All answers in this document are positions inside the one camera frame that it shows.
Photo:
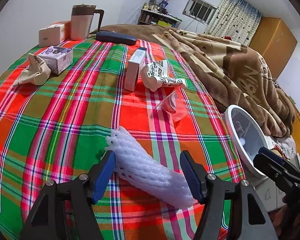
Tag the small purple printed box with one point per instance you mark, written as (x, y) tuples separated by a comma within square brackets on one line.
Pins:
[(57, 58)]

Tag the barred window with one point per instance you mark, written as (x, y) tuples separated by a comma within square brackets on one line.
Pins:
[(200, 11)]

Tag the crumpled beige paper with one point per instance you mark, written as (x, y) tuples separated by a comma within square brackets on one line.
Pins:
[(36, 73)]

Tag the white foam fruit net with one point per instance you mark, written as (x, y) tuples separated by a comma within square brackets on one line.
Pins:
[(136, 166)]

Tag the dark blue glasses case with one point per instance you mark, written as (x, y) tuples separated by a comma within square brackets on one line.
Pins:
[(116, 38)]

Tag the brown fleece blanket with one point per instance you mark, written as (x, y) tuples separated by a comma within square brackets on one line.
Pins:
[(232, 73)]

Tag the beige mug with brown lid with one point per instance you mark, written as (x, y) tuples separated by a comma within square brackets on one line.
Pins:
[(81, 20)]

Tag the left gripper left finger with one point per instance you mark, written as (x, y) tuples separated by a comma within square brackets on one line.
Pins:
[(100, 175)]

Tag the colourful plaid bed cloth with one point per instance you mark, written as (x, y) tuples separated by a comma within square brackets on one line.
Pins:
[(58, 130)]

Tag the patterned white paper bag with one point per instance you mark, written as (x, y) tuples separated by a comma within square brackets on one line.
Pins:
[(156, 75)]

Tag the right hand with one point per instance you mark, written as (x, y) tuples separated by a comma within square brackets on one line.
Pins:
[(287, 223)]

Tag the tall white blue carton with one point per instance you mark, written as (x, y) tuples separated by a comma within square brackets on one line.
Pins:
[(135, 64)]

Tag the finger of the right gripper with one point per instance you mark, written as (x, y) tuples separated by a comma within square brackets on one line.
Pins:
[(274, 171), (277, 156)]

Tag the orange wooden wardrobe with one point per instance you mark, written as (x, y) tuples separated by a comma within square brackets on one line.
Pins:
[(275, 42)]

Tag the white orange small box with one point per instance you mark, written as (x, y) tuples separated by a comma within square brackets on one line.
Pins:
[(54, 34)]

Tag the clear plastic wrapper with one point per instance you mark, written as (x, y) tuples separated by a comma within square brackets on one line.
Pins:
[(171, 108)]

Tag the patterned window curtain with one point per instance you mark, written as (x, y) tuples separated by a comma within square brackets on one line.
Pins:
[(237, 19)]

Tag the dark cluttered shelf unit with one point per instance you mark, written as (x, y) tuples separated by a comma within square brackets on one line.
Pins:
[(157, 14)]

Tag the white round trash bin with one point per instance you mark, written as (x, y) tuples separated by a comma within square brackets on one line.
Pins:
[(246, 135)]

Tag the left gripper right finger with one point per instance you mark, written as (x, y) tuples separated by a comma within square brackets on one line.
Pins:
[(195, 176)]

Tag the grey drawer cabinet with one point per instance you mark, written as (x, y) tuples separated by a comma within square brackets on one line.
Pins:
[(271, 195)]

